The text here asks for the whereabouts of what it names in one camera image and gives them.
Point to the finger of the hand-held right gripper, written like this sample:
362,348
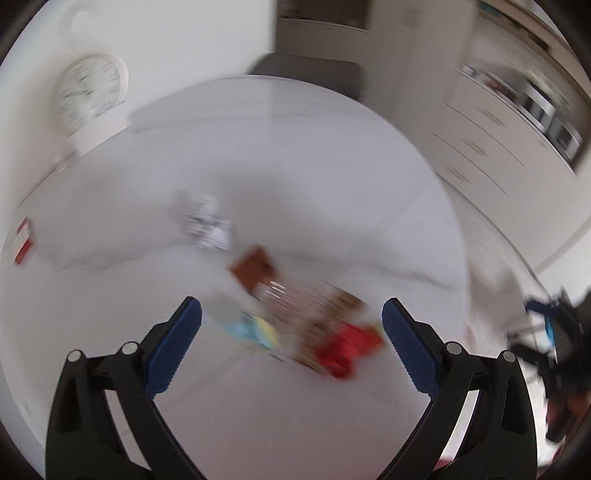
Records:
538,307

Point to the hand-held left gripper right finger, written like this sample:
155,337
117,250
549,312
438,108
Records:
411,346

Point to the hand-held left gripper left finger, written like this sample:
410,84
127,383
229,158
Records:
173,346

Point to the crumpled red wrapper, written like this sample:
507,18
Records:
348,348

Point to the blue printed wrapper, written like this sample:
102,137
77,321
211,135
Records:
251,330

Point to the brown wrapper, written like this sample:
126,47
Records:
251,270

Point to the shiny printed snack wrapper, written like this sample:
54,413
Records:
304,314

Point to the crumpled white paper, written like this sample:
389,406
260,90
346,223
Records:
205,221

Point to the beige drawer cabinet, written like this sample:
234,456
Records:
498,138

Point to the red and white box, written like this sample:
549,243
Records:
24,241

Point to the tall beige cabinet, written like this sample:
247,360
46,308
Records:
415,46

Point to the grey chair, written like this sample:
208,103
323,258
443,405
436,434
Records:
309,69

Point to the round white wall clock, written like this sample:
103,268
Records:
90,90

